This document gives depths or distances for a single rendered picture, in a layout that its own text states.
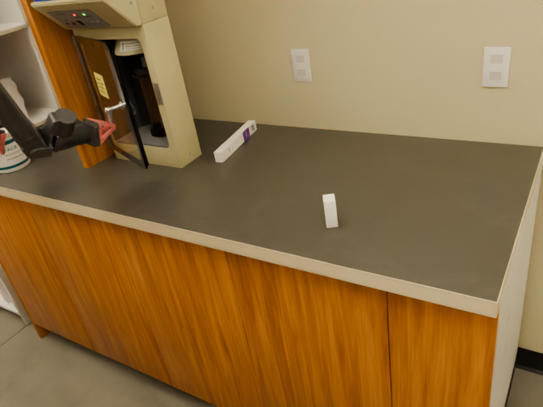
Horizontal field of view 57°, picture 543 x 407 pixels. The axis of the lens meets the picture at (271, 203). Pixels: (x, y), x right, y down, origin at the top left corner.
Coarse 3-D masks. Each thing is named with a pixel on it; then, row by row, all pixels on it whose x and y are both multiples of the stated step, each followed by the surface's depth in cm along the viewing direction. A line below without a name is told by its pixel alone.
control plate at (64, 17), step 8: (56, 16) 150; (64, 16) 148; (72, 16) 147; (80, 16) 145; (88, 16) 144; (96, 16) 142; (72, 24) 153; (80, 24) 151; (88, 24) 150; (96, 24) 148; (104, 24) 146
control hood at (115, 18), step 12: (60, 0) 140; (72, 0) 137; (84, 0) 135; (96, 0) 133; (108, 0) 133; (120, 0) 136; (132, 0) 139; (96, 12) 140; (108, 12) 138; (120, 12) 137; (132, 12) 140; (60, 24) 156; (120, 24) 144; (132, 24) 142
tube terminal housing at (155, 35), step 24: (144, 0) 143; (144, 24) 144; (168, 24) 153; (144, 48) 149; (168, 48) 154; (168, 72) 156; (168, 96) 157; (168, 120) 159; (192, 120) 168; (192, 144) 170
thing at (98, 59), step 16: (80, 48) 160; (96, 48) 147; (96, 64) 153; (112, 64) 141; (112, 80) 147; (96, 96) 168; (112, 96) 154; (112, 112) 161; (128, 112) 148; (128, 128) 154; (112, 144) 177; (128, 144) 161; (144, 160) 156
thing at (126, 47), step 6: (120, 42) 156; (126, 42) 155; (132, 42) 155; (138, 42) 155; (120, 48) 156; (126, 48) 155; (132, 48) 155; (138, 48) 155; (120, 54) 157; (126, 54) 156; (132, 54) 155
